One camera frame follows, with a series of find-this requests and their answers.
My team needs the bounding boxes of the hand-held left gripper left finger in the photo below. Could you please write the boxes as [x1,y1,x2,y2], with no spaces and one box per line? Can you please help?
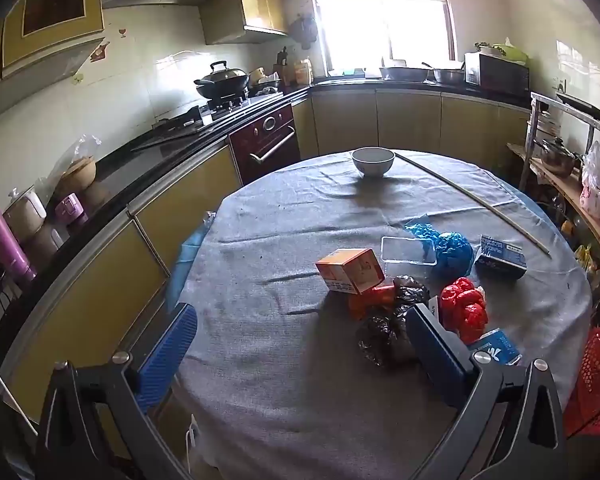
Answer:
[35,302,199,480]

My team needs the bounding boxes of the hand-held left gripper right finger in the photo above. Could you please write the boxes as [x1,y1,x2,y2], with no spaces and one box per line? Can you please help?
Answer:
[405,304,568,480]

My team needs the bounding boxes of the red plastic bag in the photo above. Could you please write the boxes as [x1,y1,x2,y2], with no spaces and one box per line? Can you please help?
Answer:
[439,277,489,343]

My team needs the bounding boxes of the black plastic bag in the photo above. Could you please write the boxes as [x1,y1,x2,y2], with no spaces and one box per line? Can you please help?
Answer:
[392,275,431,307]
[356,305,417,368]

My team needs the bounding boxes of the blue white packet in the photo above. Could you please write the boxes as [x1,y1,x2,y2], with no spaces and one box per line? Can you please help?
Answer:
[467,328,522,367]

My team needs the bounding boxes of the blue plastic bag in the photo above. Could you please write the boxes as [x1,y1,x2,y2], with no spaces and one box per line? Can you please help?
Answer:
[405,221,475,281]

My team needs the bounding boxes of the clear plastic container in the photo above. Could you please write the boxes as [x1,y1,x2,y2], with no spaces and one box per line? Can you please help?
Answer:
[380,235,438,278]

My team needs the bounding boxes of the dark blue printed box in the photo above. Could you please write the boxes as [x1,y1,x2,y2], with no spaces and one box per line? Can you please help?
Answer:
[474,234,527,281]

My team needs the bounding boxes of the orange carton box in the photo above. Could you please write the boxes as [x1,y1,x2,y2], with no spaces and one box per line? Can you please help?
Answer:
[315,248,386,296]

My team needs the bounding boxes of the blue tablecloth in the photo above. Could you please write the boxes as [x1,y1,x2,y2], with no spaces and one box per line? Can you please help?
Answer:
[166,211,217,313]

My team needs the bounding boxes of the yellow base cabinets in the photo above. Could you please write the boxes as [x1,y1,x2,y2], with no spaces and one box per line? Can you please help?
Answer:
[292,87,531,171]
[0,145,242,421]

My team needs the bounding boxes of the long wooden stick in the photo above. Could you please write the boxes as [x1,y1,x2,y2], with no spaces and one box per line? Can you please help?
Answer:
[395,154,552,257]

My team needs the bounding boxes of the purple cup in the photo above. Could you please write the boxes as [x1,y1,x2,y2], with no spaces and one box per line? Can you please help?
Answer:
[55,193,84,221]

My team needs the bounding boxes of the yellow plastic bag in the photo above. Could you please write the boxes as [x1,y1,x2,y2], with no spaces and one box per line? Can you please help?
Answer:
[572,244,598,273]

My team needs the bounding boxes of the black countertop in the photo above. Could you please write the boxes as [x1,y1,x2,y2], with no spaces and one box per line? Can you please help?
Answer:
[0,82,533,361]

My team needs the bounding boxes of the pink thermos bottle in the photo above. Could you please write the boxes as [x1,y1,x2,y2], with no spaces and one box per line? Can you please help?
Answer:
[0,187,37,286]

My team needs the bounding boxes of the white ceramic bowl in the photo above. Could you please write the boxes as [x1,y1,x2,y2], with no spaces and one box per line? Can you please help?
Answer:
[351,147,396,178]

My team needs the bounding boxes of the white jar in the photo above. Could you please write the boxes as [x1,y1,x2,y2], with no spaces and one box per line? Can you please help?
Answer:
[2,186,47,233]

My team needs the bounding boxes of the brown clay pot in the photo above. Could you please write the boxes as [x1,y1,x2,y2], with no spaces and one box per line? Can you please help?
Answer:
[55,155,98,193]

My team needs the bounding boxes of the metal rack with wooden shelf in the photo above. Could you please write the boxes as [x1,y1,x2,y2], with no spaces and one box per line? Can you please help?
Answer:
[507,91,600,306]

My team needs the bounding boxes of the steel pot with lid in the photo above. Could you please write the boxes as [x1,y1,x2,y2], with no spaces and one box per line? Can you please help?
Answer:
[539,137,579,177]

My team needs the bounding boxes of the white pink plastic bag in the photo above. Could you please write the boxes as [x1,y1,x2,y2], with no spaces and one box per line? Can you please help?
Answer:
[579,140,600,220]

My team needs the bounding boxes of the dark red oven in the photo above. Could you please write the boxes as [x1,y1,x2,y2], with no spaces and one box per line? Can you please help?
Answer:
[228,102,302,186]

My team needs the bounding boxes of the gas stove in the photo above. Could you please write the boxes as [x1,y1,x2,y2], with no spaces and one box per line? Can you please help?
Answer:
[152,92,286,133]

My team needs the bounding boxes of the black wok with lid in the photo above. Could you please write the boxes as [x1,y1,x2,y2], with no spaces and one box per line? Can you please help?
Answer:
[194,61,251,100]

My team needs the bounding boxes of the metal basin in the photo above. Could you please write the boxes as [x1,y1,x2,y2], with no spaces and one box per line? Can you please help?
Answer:
[378,66,431,82]
[432,67,466,85]

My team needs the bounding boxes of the black microwave oven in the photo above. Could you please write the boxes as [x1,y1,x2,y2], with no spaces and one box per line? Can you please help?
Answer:
[464,51,531,98]

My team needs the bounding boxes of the knife block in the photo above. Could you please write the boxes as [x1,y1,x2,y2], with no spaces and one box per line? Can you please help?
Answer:
[275,46,291,84]

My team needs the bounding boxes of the green plastic basin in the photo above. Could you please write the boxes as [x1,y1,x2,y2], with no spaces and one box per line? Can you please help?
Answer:
[490,37,529,64]

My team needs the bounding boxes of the window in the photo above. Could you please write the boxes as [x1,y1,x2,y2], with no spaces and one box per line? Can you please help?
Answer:
[307,0,456,73]

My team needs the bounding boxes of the hanging dark utensil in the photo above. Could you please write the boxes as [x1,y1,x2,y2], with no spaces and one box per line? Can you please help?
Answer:
[290,14,318,51]

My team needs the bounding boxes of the white cable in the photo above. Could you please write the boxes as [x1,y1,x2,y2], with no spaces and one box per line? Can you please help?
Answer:
[0,335,38,436]

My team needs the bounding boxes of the yellow wall cabinet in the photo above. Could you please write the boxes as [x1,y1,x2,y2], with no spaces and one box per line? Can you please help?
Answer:
[200,0,288,46]
[0,0,106,131]

